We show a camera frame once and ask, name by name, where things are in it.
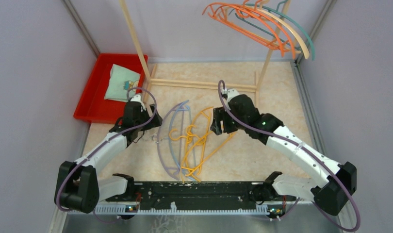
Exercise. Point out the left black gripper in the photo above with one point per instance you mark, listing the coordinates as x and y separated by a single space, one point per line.
155 121

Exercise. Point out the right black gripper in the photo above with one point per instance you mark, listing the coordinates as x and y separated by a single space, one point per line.
216 124

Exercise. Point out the orange hanger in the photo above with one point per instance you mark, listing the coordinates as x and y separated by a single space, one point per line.
264 26

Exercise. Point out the cream hanger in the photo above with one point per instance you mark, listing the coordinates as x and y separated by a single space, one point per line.
300 39

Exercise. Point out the teal hanger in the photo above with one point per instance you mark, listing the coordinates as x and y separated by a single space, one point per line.
286 34

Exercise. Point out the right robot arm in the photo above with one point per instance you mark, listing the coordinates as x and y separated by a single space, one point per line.
329 184

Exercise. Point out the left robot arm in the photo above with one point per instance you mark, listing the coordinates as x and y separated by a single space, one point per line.
78 187

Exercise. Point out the purple hanger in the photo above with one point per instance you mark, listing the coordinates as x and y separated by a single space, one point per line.
162 144

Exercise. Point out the wooden hanger rack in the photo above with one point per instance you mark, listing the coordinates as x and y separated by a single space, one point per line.
189 84

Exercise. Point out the yellow hanger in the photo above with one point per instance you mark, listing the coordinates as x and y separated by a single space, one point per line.
209 154
187 148

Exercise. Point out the light green cloth pouch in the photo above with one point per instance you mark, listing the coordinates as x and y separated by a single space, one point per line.
121 80

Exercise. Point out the red plastic tray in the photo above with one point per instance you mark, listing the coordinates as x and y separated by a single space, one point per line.
92 106

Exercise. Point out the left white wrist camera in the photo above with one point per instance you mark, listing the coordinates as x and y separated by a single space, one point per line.
138 98

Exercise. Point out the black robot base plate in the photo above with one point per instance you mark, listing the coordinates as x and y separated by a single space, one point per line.
204 196

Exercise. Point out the grey cable duct rail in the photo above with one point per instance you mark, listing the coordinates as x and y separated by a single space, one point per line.
134 208

